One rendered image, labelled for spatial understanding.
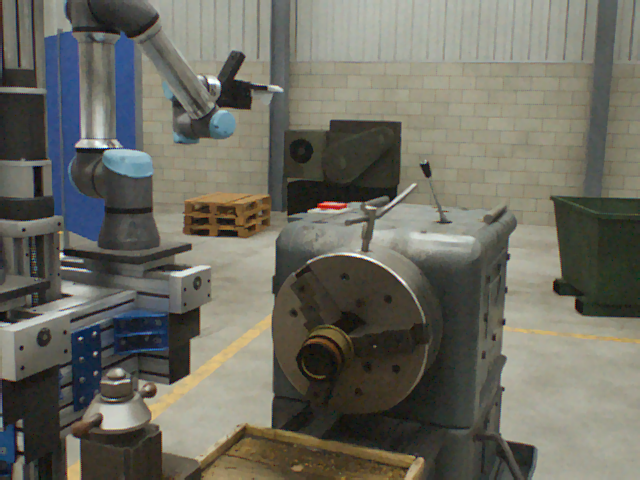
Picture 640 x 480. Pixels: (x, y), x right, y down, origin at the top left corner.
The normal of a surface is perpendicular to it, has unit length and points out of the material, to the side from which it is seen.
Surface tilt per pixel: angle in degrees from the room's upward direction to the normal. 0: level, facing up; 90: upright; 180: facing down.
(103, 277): 90
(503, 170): 90
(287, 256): 90
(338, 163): 90
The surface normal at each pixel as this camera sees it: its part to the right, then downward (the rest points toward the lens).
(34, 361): 0.92, 0.09
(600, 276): -0.06, 0.36
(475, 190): -0.26, 0.15
